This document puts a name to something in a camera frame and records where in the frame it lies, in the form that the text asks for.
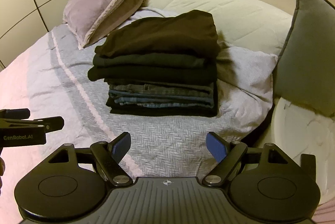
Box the person's left hand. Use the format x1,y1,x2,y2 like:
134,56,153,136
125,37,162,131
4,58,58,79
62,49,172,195
0,158,6,188

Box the mauve pillow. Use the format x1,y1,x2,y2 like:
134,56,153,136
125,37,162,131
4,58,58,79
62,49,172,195
62,0,144,49

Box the black clothes pile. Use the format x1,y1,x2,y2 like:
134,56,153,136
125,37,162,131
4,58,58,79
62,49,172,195
88,53,217,86

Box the grey cushion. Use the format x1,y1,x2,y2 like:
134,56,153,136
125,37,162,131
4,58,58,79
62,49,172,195
274,0,334,117

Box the white sheet at bedside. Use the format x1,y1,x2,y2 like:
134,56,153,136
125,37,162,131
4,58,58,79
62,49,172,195
258,98,334,205

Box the folded blue jeans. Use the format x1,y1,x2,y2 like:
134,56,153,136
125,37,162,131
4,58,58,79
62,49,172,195
106,81,218,117

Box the dark brown garment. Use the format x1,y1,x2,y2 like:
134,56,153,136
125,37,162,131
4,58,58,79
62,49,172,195
95,10,220,58

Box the pink and blue bedspread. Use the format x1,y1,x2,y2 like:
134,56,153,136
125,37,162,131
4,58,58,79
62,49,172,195
0,6,280,224

